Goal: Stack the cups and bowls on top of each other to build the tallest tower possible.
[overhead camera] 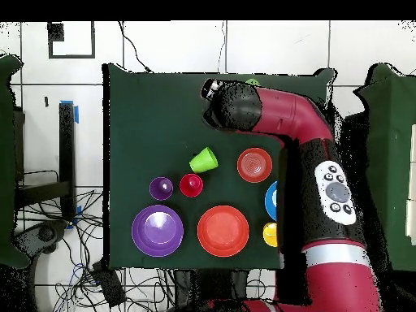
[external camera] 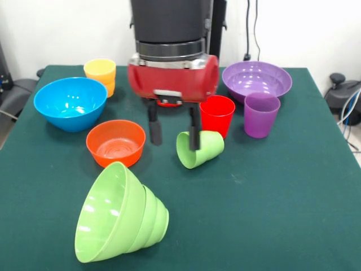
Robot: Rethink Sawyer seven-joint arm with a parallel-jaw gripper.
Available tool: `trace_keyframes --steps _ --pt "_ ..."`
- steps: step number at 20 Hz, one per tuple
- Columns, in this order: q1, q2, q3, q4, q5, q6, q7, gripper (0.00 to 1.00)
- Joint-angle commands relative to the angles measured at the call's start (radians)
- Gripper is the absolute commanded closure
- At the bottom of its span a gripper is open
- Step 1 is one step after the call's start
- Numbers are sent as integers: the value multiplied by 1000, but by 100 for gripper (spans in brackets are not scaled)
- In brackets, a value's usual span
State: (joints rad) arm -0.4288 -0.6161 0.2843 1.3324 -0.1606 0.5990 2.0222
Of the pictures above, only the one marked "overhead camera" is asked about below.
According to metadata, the green cup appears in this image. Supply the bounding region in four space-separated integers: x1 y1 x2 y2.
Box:
188 146 219 174

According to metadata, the small orange bowl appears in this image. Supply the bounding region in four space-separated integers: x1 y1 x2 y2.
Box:
236 147 274 184

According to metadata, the red cup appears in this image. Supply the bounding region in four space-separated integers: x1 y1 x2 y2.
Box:
179 172 205 198

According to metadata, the purple cup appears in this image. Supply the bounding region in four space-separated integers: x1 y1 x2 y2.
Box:
149 175 174 202

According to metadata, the large orange bowl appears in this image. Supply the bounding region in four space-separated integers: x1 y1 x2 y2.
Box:
197 205 250 258

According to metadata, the blue bowl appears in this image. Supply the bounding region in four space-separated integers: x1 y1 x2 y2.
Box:
264 180 279 222

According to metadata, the large purple bowl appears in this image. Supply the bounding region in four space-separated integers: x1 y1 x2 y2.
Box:
131 204 185 258

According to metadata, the dark green tablecloth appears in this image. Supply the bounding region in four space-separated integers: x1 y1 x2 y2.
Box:
102 63 336 272

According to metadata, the yellow cup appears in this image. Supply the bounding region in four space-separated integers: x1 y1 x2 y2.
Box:
262 222 280 248

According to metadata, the blue tape strip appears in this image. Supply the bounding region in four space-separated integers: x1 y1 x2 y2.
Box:
60 99 80 124

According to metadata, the black metal stand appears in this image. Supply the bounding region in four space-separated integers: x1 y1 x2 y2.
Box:
15 102 76 220

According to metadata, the black power strip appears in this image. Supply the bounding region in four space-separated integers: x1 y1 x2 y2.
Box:
91 261 127 308

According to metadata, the black office chair base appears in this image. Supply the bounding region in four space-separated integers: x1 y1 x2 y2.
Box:
14 220 67 258

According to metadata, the green cloth side table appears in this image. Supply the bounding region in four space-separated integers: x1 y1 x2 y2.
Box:
0 54 30 269
353 63 416 272

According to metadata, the black floor cable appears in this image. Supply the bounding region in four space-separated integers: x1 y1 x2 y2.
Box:
117 21 153 73

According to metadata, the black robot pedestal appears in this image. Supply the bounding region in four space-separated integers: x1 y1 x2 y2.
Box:
173 269 249 312

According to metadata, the tangle of black cables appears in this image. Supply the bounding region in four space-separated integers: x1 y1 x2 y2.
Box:
15 189 176 312

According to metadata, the black square floor frame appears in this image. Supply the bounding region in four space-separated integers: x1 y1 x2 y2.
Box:
47 21 96 59

